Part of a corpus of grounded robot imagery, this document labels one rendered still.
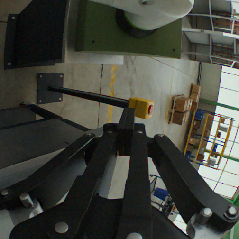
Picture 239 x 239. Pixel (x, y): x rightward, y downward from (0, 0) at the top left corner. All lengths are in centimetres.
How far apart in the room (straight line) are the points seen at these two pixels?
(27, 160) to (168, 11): 45
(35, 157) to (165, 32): 55
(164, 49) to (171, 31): 8
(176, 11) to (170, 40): 26
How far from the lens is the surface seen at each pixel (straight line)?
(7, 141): 58
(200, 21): 631
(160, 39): 55
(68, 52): 52
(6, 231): 34
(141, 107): 68
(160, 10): 31
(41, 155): 42
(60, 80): 138
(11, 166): 39
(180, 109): 429
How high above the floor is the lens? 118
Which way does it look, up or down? 34 degrees down
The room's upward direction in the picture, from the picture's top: 107 degrees clockwise
